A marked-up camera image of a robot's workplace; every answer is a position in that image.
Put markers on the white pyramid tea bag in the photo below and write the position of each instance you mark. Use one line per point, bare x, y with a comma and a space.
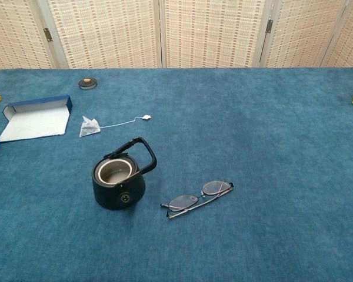
89, 127

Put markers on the small black round disc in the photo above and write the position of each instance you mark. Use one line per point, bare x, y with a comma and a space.
87, 84

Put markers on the blue felt table cover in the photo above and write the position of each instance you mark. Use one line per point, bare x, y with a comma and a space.
253, 147

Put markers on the woven folding screen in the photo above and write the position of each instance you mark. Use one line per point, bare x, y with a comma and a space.
106, 29

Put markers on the black screen hinge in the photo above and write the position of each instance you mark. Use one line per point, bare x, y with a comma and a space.
269, 26
48, 34

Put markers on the folded metal frame eyeglasses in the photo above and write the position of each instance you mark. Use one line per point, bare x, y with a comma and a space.
182, 202

